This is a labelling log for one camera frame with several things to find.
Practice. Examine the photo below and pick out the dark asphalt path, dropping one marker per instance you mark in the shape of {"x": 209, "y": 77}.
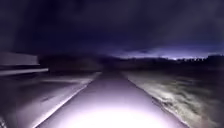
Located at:
{"x": 110, "y": 96}

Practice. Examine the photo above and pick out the pale grass verge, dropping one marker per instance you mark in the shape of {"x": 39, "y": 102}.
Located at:
{"x": 43, "y": 93}
{"x": 186, "y": 93}

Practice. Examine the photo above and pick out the dark row of trees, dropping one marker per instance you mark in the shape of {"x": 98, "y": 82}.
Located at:
{"x": 160, "y": 61}

